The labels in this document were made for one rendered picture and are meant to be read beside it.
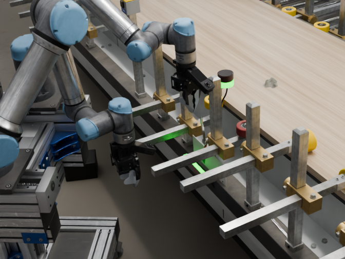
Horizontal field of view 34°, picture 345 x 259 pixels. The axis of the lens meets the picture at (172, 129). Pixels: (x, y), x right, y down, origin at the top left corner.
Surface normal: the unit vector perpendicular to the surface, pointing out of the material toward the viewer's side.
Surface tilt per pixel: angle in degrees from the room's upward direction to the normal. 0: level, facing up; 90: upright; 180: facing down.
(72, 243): 0
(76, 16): 86
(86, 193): 0
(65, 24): 85
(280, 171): 90
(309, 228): 0
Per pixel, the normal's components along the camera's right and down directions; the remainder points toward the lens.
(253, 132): 0.46, 0.45
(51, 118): -0.11, 0.54
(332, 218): -0.89, 0.30
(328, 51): -0.07, -0.84
